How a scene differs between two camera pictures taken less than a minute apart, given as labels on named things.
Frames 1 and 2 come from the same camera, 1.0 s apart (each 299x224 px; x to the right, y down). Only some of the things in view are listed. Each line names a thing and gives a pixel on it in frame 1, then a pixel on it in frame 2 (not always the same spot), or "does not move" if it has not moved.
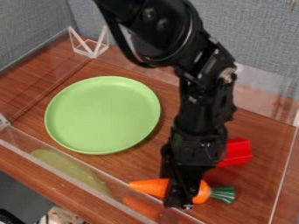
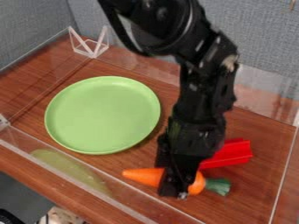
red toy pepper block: x=238 y=152 does not move
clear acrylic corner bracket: x=87 y=46 does not move
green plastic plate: x=102 y=115 does not move
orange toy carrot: x=155 y=186 to x=151 y=176
